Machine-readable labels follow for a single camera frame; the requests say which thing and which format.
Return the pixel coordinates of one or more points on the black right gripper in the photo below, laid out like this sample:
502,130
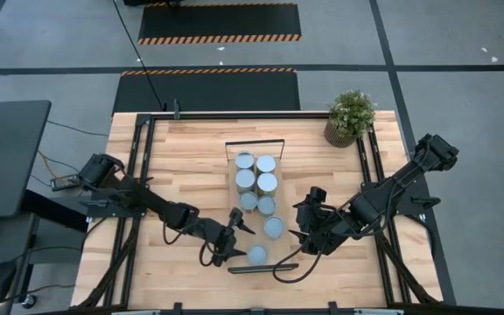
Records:
317,229

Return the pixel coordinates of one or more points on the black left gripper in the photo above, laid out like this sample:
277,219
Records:
225,242

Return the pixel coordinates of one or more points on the teal tuna fish can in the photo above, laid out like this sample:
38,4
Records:
257,254

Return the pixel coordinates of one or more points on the pear picture can teal rim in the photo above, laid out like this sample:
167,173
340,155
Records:
274,227

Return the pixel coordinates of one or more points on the green polka dot can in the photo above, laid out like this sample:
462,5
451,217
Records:
266,205

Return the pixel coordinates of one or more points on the red tomato print can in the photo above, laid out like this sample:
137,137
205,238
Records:
248,201

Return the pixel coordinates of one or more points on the blue and cream tall can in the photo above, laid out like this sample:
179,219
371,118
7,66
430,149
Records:
245,179

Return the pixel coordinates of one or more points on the yellow carrot can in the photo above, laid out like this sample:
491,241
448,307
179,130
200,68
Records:
266,164

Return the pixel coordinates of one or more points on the olive yellow tall can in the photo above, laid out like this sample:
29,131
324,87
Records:
244,160

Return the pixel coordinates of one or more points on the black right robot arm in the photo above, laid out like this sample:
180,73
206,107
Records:
394,184

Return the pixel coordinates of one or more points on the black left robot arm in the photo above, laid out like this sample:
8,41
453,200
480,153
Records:
147,199

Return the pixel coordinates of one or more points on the potted plant in slatted pot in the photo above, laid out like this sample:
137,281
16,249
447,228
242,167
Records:
350,116

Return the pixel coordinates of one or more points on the black hazard striped floor mat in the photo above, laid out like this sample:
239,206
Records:
219,19
208,92

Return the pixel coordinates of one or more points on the black power adapter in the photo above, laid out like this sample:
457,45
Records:
61,183

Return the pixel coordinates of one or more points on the black chair caster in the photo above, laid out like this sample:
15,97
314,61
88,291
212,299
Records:
29,301

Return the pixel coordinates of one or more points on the dark grey desk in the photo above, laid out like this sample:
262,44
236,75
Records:
2,236
11,153

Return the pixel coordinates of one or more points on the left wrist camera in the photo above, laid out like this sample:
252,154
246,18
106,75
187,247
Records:
236,215

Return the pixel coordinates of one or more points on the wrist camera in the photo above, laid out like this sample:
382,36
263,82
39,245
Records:
317,195
236,215

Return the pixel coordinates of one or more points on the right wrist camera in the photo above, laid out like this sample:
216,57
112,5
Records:
317,195

